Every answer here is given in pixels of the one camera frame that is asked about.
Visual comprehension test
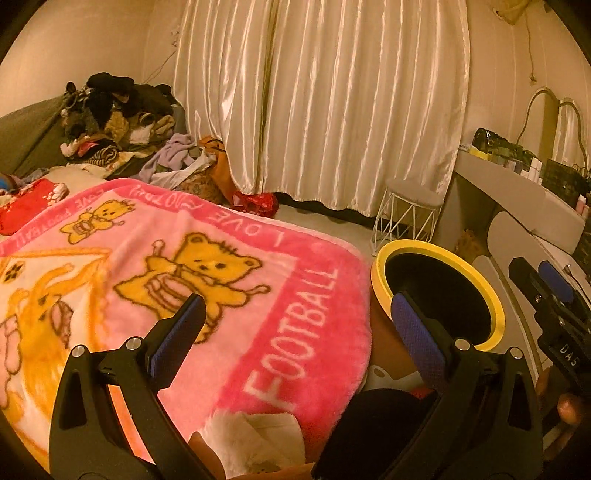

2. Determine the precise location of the red plastic bag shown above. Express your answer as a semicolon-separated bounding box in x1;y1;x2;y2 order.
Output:
232;191;279;218

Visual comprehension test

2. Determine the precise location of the orange cloth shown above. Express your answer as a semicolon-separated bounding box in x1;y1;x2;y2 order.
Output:
198;136;238;205

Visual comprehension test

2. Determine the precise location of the white vanity dresser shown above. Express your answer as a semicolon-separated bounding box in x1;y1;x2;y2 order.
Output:
434;151;590;377

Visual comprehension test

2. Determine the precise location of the white wire frame stool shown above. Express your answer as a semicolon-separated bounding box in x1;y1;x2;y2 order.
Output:
370;179;444;255

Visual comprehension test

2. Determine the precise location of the cream satin curtain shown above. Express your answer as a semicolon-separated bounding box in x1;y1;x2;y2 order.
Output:
173;1;470;216

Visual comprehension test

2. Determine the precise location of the pile of dark clothes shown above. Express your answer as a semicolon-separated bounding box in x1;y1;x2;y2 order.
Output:
60;72;180;179

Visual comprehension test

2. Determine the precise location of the person's right hand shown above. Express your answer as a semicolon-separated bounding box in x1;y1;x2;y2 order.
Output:
535;366;590;427

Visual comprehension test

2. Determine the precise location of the yellow rimmed trash bin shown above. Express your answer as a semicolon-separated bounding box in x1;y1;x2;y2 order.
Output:
370;240;506;351

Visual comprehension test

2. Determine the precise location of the white tissue paper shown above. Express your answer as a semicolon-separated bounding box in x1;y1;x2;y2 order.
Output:
198;410;307;478

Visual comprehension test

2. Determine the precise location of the dark cosmetic bag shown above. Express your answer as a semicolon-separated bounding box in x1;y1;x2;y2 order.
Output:
472;128;523;159

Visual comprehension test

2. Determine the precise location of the heart shaped mirror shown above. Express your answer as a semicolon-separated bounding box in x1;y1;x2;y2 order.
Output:
516;87;590;170

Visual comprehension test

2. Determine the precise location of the pink football bear blanket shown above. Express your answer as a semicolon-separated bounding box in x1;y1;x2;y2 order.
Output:
1;180;372;463

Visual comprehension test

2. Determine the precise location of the patterned laundry basket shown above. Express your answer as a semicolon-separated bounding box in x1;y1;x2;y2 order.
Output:
175;164;228;205

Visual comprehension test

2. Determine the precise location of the red patterned cloth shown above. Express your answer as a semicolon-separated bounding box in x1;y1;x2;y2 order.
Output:
1;178;69;236

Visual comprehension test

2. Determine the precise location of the black storage box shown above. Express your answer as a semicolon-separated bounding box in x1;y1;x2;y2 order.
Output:
542;159;590;209

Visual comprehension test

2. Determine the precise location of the lilac garment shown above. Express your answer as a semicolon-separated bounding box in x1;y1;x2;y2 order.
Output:
134;133;213;190

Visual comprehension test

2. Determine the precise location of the grey headboard cushion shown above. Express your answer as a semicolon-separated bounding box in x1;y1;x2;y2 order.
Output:
0;96;66;178

